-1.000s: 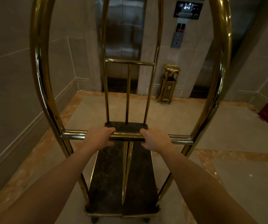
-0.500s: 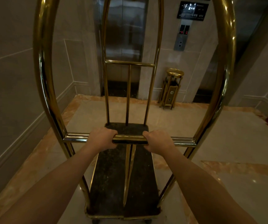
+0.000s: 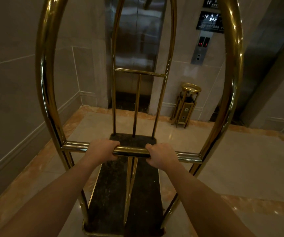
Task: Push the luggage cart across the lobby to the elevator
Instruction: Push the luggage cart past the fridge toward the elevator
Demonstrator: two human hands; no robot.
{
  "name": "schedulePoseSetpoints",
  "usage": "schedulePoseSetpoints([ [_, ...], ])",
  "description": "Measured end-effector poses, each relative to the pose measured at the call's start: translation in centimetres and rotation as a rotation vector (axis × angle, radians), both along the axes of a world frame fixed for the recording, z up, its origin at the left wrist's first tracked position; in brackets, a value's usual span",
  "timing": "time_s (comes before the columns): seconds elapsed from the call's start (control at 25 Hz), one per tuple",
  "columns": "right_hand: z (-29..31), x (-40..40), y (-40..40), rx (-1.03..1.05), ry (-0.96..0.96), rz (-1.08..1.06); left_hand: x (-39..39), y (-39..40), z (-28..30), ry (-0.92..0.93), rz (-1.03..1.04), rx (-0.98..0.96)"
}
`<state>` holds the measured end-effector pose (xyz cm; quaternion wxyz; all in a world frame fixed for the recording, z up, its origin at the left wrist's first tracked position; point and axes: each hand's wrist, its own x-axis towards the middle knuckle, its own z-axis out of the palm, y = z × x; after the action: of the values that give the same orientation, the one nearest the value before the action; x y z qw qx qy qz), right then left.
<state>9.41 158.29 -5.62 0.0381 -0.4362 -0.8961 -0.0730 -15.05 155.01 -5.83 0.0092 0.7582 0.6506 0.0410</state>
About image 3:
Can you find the person's right hand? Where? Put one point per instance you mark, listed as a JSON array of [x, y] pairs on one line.
[[162, 155]]

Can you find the person's left hand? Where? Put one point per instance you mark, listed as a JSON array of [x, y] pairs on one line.
[[100, 149]]

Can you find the person's right thumb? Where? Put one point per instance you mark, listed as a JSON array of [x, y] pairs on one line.
[[148, 146]]

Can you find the person's left thumb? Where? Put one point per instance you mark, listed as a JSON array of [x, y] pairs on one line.
[[116, 145]]

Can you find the gold luggage cart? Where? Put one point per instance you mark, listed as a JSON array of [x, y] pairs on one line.
[[134, 150]]

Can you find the person's right forearm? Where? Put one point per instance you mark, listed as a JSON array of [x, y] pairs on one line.
[[201, 204]]

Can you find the person's left forearm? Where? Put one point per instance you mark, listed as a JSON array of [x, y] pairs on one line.
[[43, 202]]

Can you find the gold ashtray bin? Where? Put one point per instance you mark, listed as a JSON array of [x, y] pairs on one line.
[[185, 106]]

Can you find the silver elevator door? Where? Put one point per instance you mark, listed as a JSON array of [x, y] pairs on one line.
[[137, 46]]

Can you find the elevator call button panel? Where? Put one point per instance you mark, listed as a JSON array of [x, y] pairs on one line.
[[200, 50]]

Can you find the dark elevator door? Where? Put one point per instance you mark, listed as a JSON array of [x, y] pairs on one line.
[[255, 71]]

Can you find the black floor sign large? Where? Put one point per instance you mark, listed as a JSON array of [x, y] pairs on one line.
[[209, 21]]

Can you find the black floor sign small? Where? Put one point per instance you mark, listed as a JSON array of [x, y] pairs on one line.
[[210, 2]]

